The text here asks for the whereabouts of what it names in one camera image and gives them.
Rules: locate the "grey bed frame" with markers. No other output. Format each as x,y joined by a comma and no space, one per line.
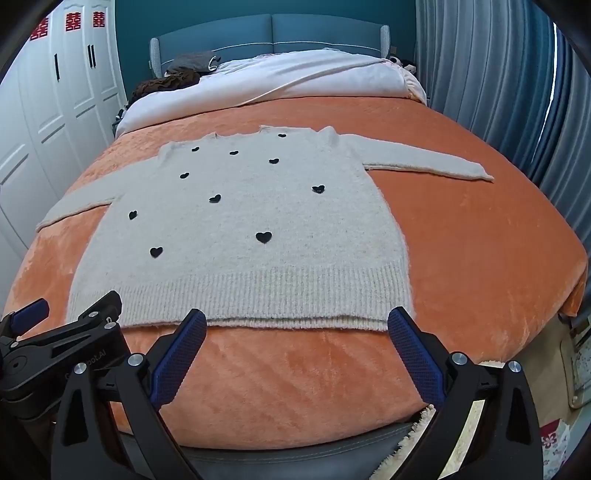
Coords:
286,461

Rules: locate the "white duvet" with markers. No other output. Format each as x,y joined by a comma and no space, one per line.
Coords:
300,78

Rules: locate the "dark grey garment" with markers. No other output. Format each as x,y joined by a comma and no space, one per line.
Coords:
191,62

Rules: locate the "cream plastic object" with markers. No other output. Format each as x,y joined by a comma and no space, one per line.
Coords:
579,369

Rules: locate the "grey sweater with black hearts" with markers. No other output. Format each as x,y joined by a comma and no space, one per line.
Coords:
254,207

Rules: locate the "black and white plush toy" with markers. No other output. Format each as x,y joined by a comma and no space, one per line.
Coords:
399,62

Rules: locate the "blue upholstered headboard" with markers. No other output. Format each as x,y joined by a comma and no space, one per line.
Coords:
240,32

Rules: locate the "floral patterned mat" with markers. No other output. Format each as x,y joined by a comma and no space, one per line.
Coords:
554,443

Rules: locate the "grey pleated curtain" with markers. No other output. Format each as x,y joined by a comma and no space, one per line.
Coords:
485,69

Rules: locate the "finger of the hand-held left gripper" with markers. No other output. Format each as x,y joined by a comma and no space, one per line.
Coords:
30,311
101,307

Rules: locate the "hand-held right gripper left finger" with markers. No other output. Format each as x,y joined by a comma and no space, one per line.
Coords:
184,355

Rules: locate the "orange fleece blanket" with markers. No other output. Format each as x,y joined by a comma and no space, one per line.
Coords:
461,254

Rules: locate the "white wardrobe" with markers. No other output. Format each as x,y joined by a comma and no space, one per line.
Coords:
41,115

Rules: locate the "red paper cutout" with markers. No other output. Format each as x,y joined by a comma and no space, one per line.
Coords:
40,28
98,18
72,20

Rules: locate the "brown fluffy garment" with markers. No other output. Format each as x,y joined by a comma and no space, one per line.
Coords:
161,85

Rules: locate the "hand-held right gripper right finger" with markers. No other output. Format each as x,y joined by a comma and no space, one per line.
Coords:
415,360

